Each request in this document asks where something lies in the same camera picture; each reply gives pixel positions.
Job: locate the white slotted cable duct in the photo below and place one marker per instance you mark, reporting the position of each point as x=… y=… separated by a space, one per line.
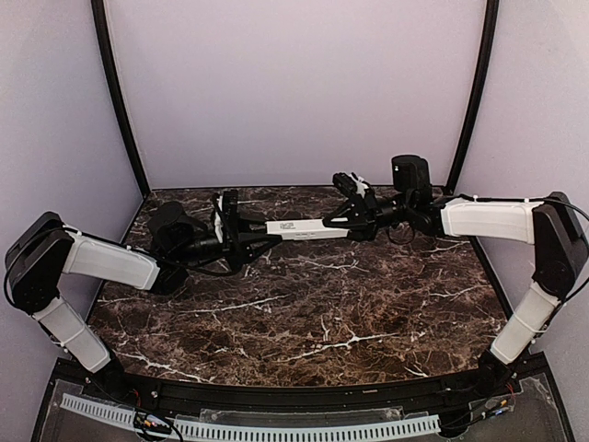
x=215 y=425

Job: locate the black frame post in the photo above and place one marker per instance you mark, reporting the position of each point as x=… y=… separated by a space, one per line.
x=99 y=13
x=475 y=96

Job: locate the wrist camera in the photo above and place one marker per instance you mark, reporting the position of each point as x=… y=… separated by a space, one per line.
x=225 y=216
x=351 y=185

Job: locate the white remote control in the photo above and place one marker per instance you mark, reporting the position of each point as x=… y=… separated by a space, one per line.
x=305 y=229

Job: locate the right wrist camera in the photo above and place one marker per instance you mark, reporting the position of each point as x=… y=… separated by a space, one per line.
x=351 y=185

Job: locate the left black frame post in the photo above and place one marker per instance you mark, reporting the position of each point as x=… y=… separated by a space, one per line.
x=99 y=13

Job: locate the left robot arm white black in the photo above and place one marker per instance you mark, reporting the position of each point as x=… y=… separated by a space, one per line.
x=181 y=244

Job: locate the right black frame post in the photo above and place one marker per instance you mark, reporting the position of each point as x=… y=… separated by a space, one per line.
x=475 y=96

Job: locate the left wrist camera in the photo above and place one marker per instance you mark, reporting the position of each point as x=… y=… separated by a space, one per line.
x=225 y=216

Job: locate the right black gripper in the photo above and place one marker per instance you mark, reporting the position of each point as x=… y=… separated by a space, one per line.
x=363 y=214

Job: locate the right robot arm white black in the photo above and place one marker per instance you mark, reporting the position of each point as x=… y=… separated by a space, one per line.
x=549 y=224

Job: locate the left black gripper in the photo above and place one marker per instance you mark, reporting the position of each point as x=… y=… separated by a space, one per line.
x=231 y=226

